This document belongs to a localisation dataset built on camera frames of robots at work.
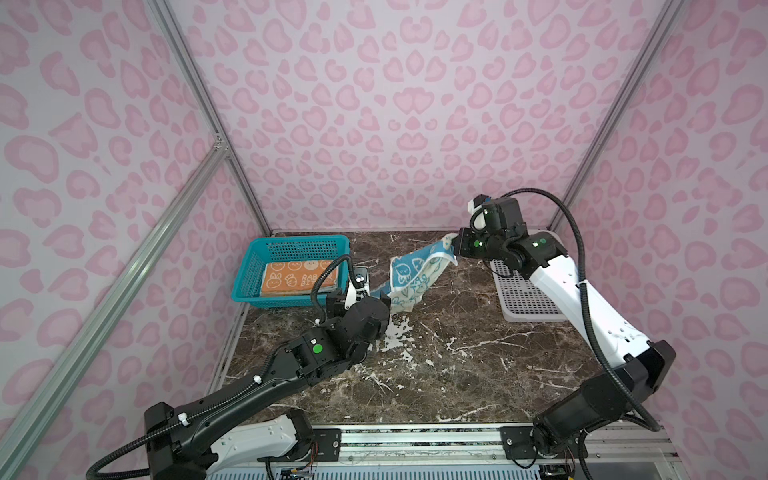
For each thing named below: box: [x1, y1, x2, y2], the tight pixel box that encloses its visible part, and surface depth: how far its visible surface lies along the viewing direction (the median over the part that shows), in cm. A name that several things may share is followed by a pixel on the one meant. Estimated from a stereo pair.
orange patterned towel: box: [261, 260, 338, 295], surface depth 103 cm
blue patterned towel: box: [369, 234, 458, 313], surface depth 82 cm
